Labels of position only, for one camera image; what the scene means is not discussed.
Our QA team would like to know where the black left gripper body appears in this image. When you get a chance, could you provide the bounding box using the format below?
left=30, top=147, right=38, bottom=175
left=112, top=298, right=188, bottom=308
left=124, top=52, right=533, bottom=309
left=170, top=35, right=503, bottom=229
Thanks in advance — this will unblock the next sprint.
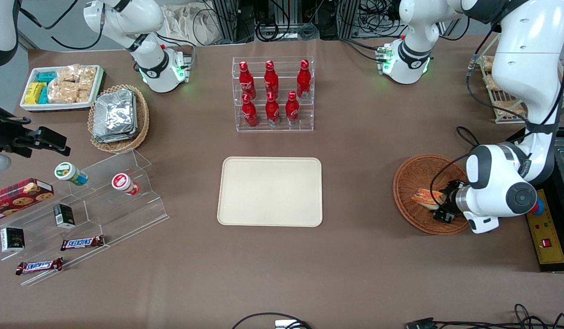
left=434, top=180, right=468, bottom=224

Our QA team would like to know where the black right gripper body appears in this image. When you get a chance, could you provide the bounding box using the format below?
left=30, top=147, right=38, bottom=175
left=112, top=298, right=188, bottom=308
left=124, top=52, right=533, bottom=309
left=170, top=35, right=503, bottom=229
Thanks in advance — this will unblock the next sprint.
left=0, top=104, right=37, bottom=159

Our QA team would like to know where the sandwich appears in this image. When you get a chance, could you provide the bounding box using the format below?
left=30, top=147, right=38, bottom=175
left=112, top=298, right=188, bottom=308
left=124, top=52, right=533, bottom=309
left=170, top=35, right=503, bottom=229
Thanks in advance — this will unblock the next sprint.
left=411, top=188, right=447, bottom=211

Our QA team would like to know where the round brown wicker basket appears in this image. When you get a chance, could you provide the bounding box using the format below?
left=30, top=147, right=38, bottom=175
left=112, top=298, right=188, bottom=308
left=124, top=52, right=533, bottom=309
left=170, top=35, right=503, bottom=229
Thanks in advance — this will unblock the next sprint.
left=393, top=154, right=470, bottom=236

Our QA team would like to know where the white rectangular snack tray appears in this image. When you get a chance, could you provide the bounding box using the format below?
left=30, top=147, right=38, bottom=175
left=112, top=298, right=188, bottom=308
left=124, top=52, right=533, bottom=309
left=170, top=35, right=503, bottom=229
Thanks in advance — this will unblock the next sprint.
left=20, top=64, right=105, bottom=112

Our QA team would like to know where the oval wicker basket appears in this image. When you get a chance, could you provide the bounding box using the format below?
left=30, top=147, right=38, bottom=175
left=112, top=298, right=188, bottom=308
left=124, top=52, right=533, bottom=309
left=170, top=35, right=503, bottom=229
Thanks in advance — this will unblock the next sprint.
left=87, top=84, right=150, bottom=153

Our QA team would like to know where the beige plastic tray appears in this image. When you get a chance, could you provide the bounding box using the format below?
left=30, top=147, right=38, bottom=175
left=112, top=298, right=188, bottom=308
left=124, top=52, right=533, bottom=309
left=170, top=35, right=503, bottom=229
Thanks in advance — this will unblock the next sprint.
left=217, top=157, right=323, bottom=228

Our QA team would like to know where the green lid yogurt cup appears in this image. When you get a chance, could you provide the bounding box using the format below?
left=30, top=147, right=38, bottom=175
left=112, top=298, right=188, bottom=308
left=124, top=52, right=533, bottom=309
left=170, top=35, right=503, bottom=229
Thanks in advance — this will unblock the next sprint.
left=54, top=162, right=89, bottom=186

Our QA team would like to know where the yellow snack packet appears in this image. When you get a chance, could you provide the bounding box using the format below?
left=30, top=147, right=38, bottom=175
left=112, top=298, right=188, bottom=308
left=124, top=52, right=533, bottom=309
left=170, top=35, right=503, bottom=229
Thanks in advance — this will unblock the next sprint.
left=24, top=82, right=46, bottom=105

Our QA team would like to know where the silver foil packet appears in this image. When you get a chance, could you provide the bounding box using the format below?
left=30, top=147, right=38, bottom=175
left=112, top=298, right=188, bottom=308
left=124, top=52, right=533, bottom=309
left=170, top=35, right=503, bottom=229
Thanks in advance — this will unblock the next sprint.
left=93, top=128, right=139, bottom=144
left=95, top=89, right=136, bottom=134

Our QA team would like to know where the red plaid cookie box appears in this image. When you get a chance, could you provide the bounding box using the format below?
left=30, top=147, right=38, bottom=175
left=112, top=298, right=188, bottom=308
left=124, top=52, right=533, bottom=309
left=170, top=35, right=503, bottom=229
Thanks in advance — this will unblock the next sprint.
left=0, top=178, right=54, bottom=224

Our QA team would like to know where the small black carton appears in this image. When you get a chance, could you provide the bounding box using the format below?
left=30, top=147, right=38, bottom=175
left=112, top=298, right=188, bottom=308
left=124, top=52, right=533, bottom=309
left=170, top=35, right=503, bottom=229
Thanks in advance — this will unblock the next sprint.
left=53, top=203, right=76, bottom=229
left=0, top=227, right=26, bottom=253

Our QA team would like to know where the red lid yogurt cup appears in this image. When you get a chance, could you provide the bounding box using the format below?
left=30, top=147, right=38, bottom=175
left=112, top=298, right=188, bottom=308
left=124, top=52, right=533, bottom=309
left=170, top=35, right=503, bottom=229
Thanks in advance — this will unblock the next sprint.
left=111, top=173, right=140, bottom=196

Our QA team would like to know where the clear acrylic stepped display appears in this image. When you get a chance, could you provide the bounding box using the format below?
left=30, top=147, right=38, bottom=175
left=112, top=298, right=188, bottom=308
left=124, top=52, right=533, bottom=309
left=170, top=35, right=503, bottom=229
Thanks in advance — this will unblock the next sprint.
left=0, top=148, right=170, bottom=287

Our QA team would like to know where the black appliance with yellow panel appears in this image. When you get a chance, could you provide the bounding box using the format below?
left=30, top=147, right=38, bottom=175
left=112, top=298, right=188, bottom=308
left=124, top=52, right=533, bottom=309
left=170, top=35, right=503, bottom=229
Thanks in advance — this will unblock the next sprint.
left=506, top=130, right=564, bottom=273

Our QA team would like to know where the snickers chocolate bar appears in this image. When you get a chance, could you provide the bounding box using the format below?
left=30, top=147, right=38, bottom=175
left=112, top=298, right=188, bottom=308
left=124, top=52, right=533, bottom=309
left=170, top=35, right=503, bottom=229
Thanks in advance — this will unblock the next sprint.
left=60, top=235, right=105, bottom=251
left=15, top=257, right=64, bottom=276

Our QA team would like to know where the red cola bottle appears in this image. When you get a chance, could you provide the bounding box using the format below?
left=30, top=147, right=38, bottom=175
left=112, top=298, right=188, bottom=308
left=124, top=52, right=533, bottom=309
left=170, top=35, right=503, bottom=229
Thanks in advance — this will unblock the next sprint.
left=241, top=94, right=259, bottom=128
left=265, top=91, right=281, bottom=127
left=238, top=61, right=257, bottom=99
left=285, top=90, right=300, bottom=126
left=296, top=59, right=312, bottom=99
left=264, top=60, right=279, bottom=96

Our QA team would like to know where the white cloth bag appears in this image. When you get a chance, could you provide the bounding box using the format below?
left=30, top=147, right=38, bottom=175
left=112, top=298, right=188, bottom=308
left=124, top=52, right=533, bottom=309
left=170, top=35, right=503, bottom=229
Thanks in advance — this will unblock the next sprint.
left=162, top=4, right=219, bottom=47

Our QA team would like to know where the clear acrylic bottle rack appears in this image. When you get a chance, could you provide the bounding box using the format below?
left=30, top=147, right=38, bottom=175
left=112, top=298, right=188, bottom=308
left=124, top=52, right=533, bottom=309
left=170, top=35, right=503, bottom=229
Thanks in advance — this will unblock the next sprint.
left=232, top=56, right=315, bottom=133

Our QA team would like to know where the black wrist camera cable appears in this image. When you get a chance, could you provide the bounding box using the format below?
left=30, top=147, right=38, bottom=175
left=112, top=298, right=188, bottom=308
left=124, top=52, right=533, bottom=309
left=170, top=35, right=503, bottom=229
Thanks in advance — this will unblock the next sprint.
left=429, top=153, right=472, bottom=202

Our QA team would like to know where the white wire rack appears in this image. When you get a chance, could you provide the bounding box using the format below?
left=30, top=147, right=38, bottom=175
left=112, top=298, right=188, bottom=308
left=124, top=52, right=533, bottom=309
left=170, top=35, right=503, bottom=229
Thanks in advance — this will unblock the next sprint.
left=476, top=34, right=564, bottom=124

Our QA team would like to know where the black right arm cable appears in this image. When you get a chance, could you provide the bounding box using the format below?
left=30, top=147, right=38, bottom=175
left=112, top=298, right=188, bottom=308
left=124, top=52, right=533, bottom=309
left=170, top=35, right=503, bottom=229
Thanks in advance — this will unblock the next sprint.
left=18, top=0, right=105, bottom=51

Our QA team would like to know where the black cable with connector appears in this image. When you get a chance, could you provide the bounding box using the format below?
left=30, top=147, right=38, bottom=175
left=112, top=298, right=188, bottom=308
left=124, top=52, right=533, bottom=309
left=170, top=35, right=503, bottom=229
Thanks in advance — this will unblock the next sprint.
left=406, top=303, right=564, bottom=329

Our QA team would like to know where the aluminium frame profile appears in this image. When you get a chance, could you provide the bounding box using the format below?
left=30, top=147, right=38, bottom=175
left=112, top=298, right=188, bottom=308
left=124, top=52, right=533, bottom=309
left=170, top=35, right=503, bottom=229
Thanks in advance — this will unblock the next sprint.
left=212, top=0, right=239, bottom=44
left=338, top=0, right=360, bottom=40

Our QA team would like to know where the black looped cable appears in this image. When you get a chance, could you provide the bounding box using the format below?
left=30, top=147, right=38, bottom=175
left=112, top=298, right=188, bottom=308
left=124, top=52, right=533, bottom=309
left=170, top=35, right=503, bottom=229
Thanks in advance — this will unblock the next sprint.
left=231, top=312, right=312, bottom=329

